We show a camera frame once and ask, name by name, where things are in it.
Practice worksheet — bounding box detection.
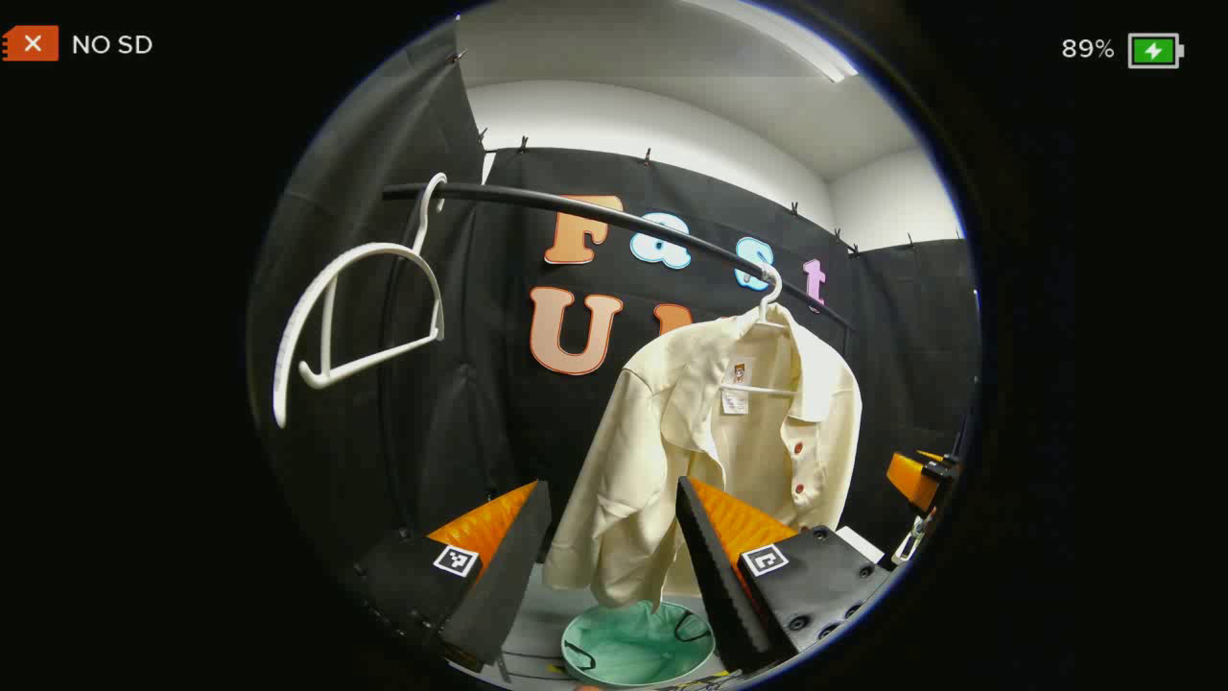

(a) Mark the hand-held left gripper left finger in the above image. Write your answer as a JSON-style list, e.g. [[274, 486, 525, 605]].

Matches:
[[347, 480, 555, 675]]

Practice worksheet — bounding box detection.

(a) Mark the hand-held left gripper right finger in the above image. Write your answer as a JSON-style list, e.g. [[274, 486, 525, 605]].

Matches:
[[675, 475, 895, 676]]

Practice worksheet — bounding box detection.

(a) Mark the green laundry hamper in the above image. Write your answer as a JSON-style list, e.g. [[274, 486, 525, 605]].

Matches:
[[560, 600, 718, 688]]

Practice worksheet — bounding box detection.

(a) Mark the cream button shirt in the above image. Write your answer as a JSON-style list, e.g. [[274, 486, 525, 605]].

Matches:
[[542, 305, 864, 610]]

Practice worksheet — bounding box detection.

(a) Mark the white clothes hanger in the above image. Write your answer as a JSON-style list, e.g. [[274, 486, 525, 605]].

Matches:
[[272, 173, 449, 430], [720, 261, 802, 398]]

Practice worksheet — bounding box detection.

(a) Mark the white sheet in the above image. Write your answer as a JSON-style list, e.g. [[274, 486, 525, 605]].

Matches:
[[835, 525, 886, 567]]

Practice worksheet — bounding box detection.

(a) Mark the black backdrop cloth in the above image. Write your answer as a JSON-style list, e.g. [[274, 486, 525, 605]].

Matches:
[[248, 24, 980, 577]]

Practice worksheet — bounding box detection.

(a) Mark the row of black backdrop clips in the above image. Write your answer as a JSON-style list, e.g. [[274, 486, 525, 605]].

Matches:
[[446, 48, 917, 255]]

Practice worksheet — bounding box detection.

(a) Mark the black clothes rail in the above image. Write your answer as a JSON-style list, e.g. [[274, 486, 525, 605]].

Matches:
[[379, 182, 855, 538]]

